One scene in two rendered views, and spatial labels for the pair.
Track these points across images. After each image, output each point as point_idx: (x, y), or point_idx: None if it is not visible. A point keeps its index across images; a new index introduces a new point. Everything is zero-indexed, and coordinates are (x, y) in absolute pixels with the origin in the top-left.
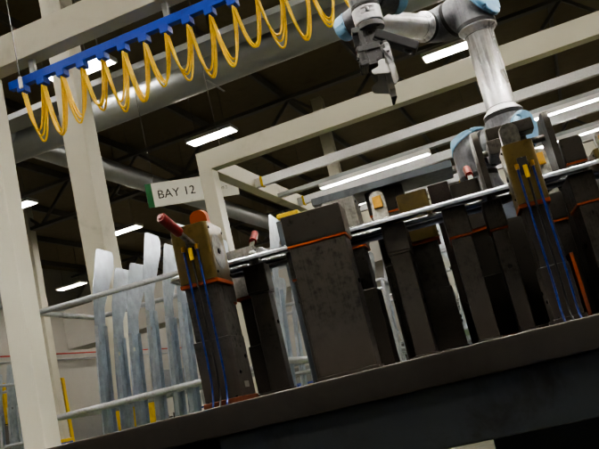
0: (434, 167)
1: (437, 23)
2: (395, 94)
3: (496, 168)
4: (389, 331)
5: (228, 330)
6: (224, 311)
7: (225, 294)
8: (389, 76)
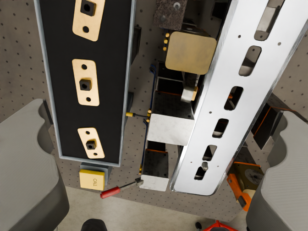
0: (135, 4)
1: None
2: (43, 110)
3: None
4: None
5: (245, 148)
6: (249, 154)
7: (245, 159)
8: (63, 187)
